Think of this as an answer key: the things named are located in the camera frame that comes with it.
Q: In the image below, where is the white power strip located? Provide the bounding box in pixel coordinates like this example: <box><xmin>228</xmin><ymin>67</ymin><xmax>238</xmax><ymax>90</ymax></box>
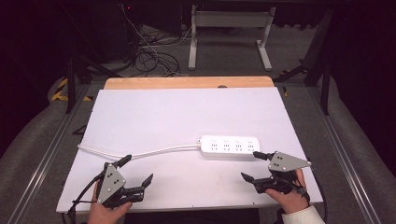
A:
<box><xmin>197</xmin><ymin>134</ymin><xmax>262</xmax><ymax>156</ymax></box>

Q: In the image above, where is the person's right hand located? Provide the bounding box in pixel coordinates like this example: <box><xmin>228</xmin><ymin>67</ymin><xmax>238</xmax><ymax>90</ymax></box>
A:
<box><xmin>264</xmin><ymin>168</ymin><xmax>311</xmax><ymax>215</ymax></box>

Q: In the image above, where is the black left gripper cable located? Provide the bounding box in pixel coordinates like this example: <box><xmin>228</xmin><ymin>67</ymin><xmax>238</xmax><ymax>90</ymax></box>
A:
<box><xmin>61</xmin><ymin>173</ymin><xmax>106</xmax><ymax>224</ymax></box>

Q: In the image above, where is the person's left hand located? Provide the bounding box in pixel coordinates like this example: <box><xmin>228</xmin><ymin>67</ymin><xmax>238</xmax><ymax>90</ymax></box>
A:
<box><xmin>86</xmin><ymin>182</ymin><xmax>134</xmax><ymax>224</ymax></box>

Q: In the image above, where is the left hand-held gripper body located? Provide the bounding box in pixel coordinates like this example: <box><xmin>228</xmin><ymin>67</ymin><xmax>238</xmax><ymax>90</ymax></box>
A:
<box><xmin>95</xmin><ymin>161</ymin><xmax>146</xmax><ymax>210</ymax></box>

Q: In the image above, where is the white metal desk frame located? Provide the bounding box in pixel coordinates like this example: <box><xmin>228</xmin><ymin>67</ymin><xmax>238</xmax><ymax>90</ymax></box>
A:
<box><xmin>187</xmin><ymin>4</ymin><xmax>277</xmax><ymax>72</ymax></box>

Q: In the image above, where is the white board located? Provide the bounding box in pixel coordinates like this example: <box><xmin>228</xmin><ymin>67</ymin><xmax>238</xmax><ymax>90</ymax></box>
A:
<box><xmin>55</xmin><ymin>86</ymin><xmax>324</xmax><ymax>215</ymax></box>

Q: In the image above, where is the yellow black hazard tape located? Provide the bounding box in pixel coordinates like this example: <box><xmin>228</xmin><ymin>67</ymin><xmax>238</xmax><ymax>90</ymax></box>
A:
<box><xmin>50</xmin><ymin>77</ymin><xmax>94</xmax><ymax>103</ymax></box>

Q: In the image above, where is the white power strip cable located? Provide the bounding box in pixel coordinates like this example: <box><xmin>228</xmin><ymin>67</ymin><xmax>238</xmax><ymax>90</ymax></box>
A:
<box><xmin>77</xmin><ymin>142</ymin><xmax>202</xmax><ymax>161</ymax></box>

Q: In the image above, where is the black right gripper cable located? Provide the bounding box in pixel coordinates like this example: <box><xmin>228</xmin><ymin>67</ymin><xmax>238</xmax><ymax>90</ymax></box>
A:
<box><xmin>306</xmin><ymin>169</ymin><xmax>330</xmax><ymax>224</ymax></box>

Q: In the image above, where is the black computer case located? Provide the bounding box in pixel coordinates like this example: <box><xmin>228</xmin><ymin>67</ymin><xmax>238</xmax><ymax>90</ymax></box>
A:
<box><xmin>92</xmin><ymin>2</ymin><xmax>142</xmax><ymax>63</ymax></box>

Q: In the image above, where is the black metal stand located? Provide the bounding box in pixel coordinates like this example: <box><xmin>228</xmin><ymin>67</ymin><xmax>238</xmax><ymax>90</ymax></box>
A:
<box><xmin>273</xmin><ymin>8</ymin><xmax>334</xmax><ymax>117</ymax></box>
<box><xmin>64</xmin><ymin>53</ymin><xmax>123</xmax><ymax>115</ymax></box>

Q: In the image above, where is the bundle of floor cables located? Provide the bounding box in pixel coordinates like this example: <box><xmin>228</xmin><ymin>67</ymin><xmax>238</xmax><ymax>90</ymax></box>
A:
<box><xmin>120</xmin><ymin>3</ymin><xmax>192</xmax><ymax>78</ymax></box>

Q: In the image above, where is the wooden table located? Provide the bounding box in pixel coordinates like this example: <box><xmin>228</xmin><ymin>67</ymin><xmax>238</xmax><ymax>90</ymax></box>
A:
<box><xmin>103</xmin><ymin>76</ymin><xmax>276</xmax><ymax>91</ymax></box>

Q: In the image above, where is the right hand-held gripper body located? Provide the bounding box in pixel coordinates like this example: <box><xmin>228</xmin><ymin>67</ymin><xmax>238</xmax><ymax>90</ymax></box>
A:
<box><xmin>253</xmin><ymin>150</ymin><xmax>313</xmax><ymax>195</ymax></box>

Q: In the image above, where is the aluminium floor rail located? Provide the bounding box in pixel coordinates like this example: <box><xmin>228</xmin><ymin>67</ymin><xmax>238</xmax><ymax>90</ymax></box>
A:
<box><xmin>7</xmin><ymin>83</ymin><xmax>92</xmax><ymax>224</ymax></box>
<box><xmin>306</xmin><ymin>87</ymin><xmax>381</xmax><ymax>224</ymax></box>

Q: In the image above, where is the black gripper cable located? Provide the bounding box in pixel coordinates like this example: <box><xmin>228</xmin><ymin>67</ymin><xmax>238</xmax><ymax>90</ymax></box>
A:
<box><xmin>61</xmin><ymin>173</ymin><xmax>106</xmax><ymax>224</ymax></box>
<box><xmin>306</xmin><ymin>169</ymin><xmax>330</xmax><ymax>224</ymax></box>

